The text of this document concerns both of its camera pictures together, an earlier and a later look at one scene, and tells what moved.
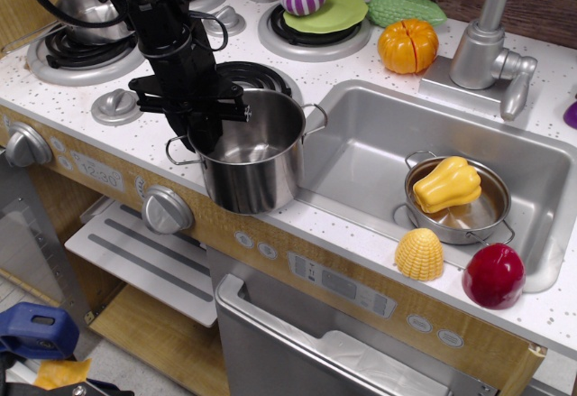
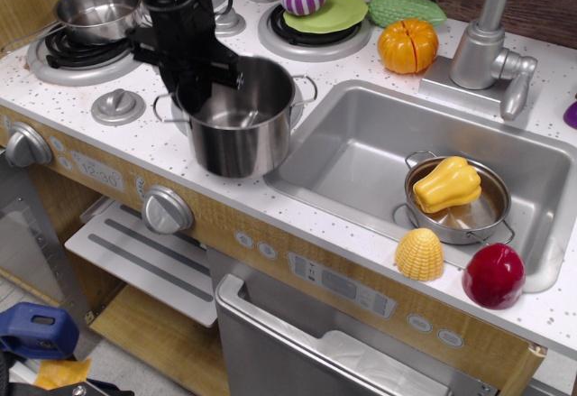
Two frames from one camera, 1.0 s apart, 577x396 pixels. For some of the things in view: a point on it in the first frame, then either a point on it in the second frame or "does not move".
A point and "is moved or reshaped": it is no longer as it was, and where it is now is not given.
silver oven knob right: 165,211 does not move
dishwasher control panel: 341,285 does not move
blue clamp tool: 38,331 does not move
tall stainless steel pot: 256,164 is moved or reshaped
